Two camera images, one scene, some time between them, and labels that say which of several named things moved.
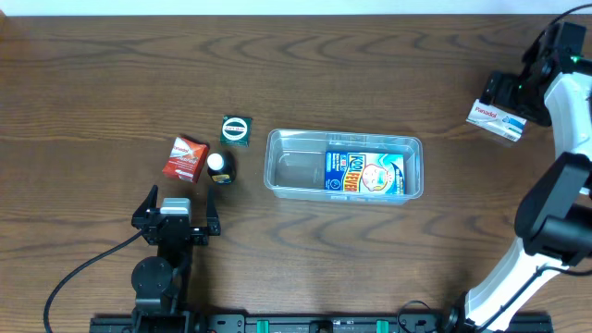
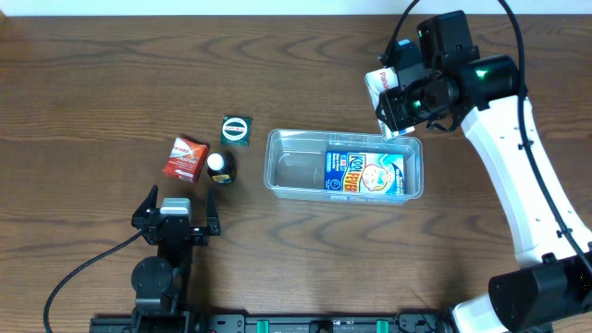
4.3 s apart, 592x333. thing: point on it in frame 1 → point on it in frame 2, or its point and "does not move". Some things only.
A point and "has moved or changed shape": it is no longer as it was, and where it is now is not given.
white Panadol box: [497, 120] has moved or changed shape
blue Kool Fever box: [367, 173] does not move
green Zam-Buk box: [235, 130] does not move
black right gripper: [504, 91] → [395, 109]
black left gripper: [175, 227] does not move
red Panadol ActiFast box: [186, 160] does not move
